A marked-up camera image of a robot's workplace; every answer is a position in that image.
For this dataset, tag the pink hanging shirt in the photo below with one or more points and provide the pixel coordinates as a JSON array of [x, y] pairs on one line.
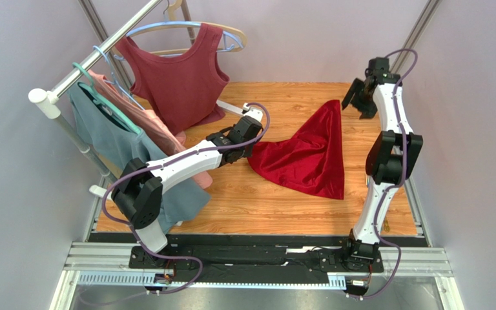
[[145, 119]]

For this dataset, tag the grey-blue hanging shirt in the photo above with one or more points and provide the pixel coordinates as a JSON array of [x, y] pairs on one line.
[[118, 145]]

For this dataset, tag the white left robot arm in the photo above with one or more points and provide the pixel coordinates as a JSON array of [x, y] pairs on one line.
[[138, 193]]

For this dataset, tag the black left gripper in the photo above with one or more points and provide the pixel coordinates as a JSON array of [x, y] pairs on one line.
[[249, 150]]

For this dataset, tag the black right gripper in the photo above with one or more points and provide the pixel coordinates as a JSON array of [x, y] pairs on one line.
[[363, 97]]

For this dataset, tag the teal clothes hanger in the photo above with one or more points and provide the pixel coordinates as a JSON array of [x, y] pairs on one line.
[[100, 100]]

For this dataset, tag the wooden clothes hanger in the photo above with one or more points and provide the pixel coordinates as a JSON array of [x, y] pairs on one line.
[[206, 40]]

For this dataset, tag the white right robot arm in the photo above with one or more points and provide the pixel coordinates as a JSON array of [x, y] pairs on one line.
[[390, 160]]

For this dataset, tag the blue wire clothes hanger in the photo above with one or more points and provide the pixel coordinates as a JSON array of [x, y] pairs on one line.
[[114, 81]]

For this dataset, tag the maroon tank top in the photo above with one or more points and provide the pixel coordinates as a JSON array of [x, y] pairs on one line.
[[182, 91]]

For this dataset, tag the white clothes rack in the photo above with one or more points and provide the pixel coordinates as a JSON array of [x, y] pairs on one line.
[[46, 100]]

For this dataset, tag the red cloth napkin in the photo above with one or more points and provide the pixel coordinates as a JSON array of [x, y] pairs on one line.
[[311, 161]]

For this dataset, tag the light blue clothes hanger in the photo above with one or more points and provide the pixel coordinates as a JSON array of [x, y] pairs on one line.
[[236, 35]]

